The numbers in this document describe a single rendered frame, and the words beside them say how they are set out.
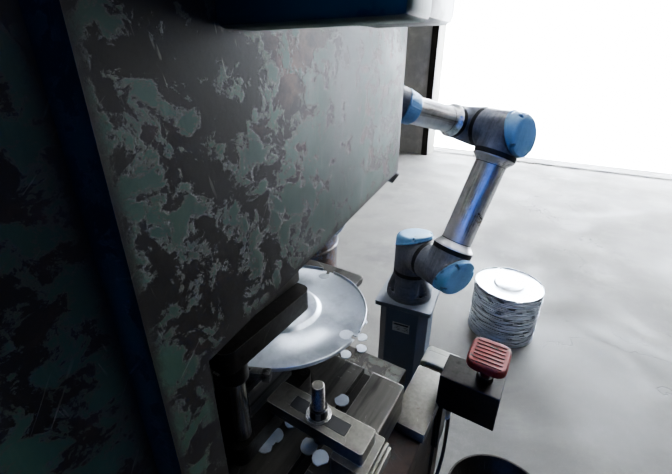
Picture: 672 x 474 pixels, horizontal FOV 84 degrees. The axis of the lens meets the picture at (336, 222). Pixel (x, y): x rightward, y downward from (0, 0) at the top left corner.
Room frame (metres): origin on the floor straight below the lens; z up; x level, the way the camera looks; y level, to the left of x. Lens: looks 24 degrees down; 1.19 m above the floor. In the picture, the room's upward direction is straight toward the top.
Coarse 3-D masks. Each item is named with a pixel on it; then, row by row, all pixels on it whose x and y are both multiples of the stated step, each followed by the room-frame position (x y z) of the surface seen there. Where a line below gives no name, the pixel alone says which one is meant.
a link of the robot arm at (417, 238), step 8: (400, 232) 1.09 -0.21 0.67; (408, 232) 1.08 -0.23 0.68; (416, 232) 1.07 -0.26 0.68; (424, 232) 1.07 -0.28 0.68; (400, 240) 1.05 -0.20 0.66; (408, 240) 1.03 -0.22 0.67; (416, 240) 1.02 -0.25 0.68; (424, 240) 1.02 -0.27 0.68; (432, 240) 1.05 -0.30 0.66; (400, 248) 1.04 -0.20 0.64; (408, 248) 1.02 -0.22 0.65; (416, 248) 1.01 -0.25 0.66; (400, 256) 1.04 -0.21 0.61; (408, 256) 1.01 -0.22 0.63; (416, 256) 0.99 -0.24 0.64; (400, 264) 1.04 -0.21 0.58; (408, 264) 1.01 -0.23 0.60; (400, 272) 1.04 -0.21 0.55; (408, 272) 1.02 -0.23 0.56
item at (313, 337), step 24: (312, 288) 0.60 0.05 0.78; (336, 288) 0.60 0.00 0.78; (312, 312) 0.52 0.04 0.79; (336, 312) 0.53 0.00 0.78; (360, 312) 0.53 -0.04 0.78; (288, 336) 0.47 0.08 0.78; (312, 336) 0.47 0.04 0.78; (336, 336) 0.47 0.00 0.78; (264, 360) 0.42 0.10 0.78; (288, 360) 0.42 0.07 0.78; (312, 360) 0.42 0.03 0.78
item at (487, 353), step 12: (480, 348) 0.46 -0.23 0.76; (492, 348) 0.46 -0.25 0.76; (504, 348) 0.46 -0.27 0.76; (468, 360) 0.44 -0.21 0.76; (480, 360) 0.44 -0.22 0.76; (492, 360) 0.44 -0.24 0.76; (504, 360) 0.44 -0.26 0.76; (480, 372) 0.43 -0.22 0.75; (492, 372) 0.42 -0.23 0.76; (504, 372) 0.42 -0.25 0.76
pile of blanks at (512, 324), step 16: (480, 288) 1.41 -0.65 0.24; (480, 304) 1.39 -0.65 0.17; (496, 304) 1.33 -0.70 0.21; (512, 304) 1.30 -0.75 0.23; (528, 304) 1.31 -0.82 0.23; (480, 320) 1.38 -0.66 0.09; (496, 320) 1.32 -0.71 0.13; (512, 320) 1.30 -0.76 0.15; (528, 320) 1.30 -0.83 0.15; (480, 336) 1.37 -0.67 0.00; (496, 336) 1.32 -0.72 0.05; (512, 336) 1.30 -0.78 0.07; (528, 336) 1.31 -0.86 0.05
